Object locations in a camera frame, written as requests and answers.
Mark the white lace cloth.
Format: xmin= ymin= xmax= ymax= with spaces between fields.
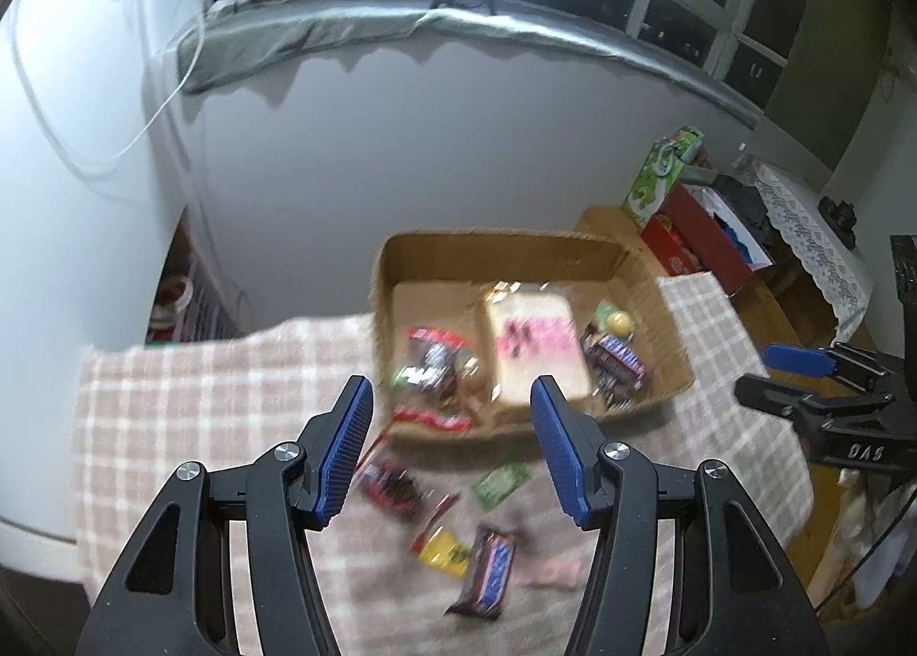
xmin=734 ymin=154 xmax=873 ymax=341

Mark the grey windowsill cloth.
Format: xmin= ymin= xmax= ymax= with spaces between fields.
xmin=175 ymin=0 xmax=763 ymax=128

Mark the red yellow candy packet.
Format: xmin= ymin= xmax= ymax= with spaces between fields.
xmin=410 ymin=521 xmax=471 ymax=579

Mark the Snickers bar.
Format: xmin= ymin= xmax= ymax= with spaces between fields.
xmin=580 ymin=323 xmax=650 ymax=409
xmin=446 ymin=524 xmax=516 ymax=620

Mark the green tissue box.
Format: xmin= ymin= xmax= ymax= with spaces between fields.
xmin=623 ymin=126 xmax=704 ymax=229

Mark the packaged toast bread slice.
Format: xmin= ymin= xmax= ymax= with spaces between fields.
xmin=483 ymin=282 xmax=592 ymax=406

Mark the dark candy red wrapper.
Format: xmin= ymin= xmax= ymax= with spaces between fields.
xmin=391 ymin=389 xmax=483 ymax=434
xmin=354 ymin=432 xmax=461 ymax=521

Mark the green candy packet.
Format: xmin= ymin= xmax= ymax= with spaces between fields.
xmin=472 ymin=462 xmax=531 ymax=513

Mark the cardboard tray box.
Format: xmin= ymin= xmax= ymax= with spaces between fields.
xmin=373 ymin=231 xmax=693 ymax=445

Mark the red shoe box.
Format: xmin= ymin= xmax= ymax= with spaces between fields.
xmin=640 ymin=184 xmax=774 ymax=296

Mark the white cable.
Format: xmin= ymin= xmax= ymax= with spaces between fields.
xmin=6 ymin=0 xmax=210 ymax=181

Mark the yellow jelly cup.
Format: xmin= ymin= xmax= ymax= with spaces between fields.
xmin=594 ymin=299 xmax=636 ymax=342

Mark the black snack bar packet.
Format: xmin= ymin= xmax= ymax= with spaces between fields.
xmin=391 ymin=327 xmax=480 ymax=406

